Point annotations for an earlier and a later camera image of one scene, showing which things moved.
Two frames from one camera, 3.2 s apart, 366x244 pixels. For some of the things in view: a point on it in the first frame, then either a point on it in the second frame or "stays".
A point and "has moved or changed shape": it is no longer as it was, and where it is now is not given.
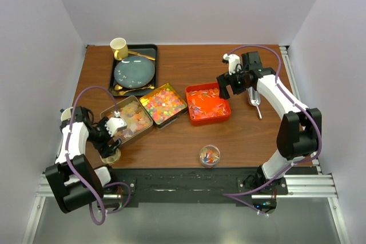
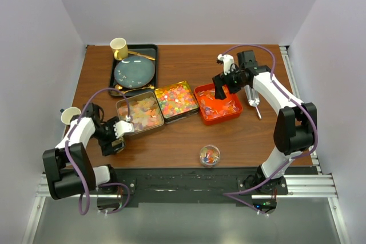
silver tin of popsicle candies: (136, 117) has moved or changed shape
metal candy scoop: (255, 99) stays
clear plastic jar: (210, 156) stays
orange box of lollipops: (205, 105) has moved or changed shape
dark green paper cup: (66, 114) stays
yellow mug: (119, 45) stays
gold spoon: (119, 88) stays
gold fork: (123, 92) stays
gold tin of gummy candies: (163, 106) to (176, 100)
